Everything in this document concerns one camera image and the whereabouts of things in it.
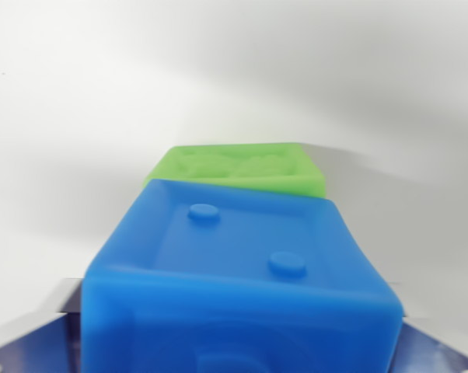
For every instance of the blue rubber cube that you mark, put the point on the blue rubber cube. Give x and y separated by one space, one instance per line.
238 295

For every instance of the green rubber cube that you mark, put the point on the green rubber cube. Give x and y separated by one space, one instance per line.
203 165

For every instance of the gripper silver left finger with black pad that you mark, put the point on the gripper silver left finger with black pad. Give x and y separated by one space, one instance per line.
39 342

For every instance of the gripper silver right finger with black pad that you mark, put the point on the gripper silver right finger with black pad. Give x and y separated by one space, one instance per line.
432 349

